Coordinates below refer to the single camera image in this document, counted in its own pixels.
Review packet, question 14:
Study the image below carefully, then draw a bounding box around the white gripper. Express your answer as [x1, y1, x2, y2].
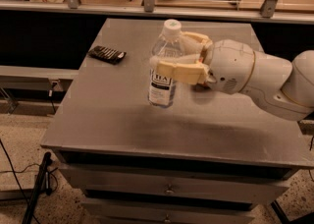
[149, 31, 255, 94]

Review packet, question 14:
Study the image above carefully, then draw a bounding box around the clear plastic water bottle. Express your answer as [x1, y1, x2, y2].
[148, 19, 184, 108]

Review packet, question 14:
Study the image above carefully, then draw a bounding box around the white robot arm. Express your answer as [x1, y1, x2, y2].
[148, 32, 313, 121]

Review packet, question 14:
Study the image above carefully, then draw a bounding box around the black chip bag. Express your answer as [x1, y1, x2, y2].
[87, 46, 126, 65]

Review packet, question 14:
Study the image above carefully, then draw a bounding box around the grey drawer cabinet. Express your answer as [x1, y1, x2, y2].
[43, 19, 313, 224]

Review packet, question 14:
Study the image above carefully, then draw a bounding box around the upper drawer knob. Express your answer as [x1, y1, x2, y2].
[164, 184, 175, 196]

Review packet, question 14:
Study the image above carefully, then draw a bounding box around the drawer knob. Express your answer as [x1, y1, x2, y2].
[164, 184, 175, 196]
[163, 214, 172, 224]

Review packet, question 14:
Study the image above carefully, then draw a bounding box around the lower drawer knob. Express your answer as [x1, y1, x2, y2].
[163, 214, 172, 224]

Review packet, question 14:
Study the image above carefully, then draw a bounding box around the grey low bench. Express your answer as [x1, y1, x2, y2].
[0, 66, 79, 91]

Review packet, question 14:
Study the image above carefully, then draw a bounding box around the black tripod leg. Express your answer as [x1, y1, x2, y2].
[22, 152, 52, 224]

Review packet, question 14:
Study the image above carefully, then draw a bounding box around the black floor cable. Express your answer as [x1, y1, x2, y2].
[0, 139, 42, 224]

